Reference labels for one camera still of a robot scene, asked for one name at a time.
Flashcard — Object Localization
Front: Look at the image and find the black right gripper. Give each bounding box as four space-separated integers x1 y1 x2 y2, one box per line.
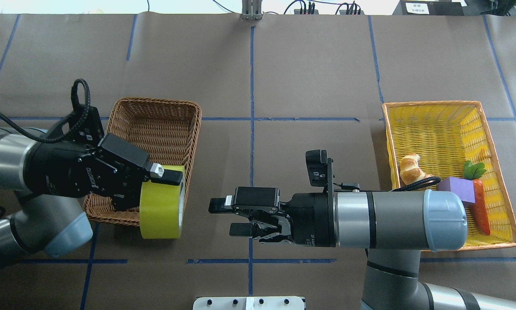
209 187 336 247

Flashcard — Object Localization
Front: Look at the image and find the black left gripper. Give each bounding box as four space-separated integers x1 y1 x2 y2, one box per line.
25 133 184 211

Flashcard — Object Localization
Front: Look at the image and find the yellow tape roll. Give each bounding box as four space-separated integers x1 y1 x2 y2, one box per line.
139 165 186 239

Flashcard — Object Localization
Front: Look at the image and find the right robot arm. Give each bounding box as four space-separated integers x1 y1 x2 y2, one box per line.
209 187 516 310

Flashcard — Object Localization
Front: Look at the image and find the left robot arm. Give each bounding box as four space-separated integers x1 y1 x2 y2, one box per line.
0 126 185 269

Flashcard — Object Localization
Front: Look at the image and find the brown wicker basket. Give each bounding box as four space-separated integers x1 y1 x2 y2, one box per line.
83 97 202 227

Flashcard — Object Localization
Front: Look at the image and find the yellow plastic basket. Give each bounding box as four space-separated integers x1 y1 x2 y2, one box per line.
382 101 516 251

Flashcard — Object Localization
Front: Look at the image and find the toy croissant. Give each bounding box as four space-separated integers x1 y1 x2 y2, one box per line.
399 153 433 185

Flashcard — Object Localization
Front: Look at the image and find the purple foam block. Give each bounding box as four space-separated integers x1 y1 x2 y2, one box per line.
436 177 476 207

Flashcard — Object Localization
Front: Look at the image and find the toy orange carrot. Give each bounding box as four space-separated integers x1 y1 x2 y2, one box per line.
463 161 491 236

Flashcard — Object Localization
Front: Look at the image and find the black mini computer box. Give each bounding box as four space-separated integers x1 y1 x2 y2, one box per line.
392 0 464 16

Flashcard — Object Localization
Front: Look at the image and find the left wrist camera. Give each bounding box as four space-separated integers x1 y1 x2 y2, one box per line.
68 104 104 146

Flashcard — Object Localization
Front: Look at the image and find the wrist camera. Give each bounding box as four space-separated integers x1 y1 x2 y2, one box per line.
68 104 104 146
305 149 329 188

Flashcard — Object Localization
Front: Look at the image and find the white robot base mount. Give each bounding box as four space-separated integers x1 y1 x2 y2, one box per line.
193 296 306 310

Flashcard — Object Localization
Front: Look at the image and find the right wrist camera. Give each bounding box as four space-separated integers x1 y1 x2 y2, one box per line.
305 149 329 188

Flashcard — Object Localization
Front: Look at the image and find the black camera cable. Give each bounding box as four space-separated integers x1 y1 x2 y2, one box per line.
340 177 442 192

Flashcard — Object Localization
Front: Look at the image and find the aluminium frame post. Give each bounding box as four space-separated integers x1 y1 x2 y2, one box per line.
241 0 263 20

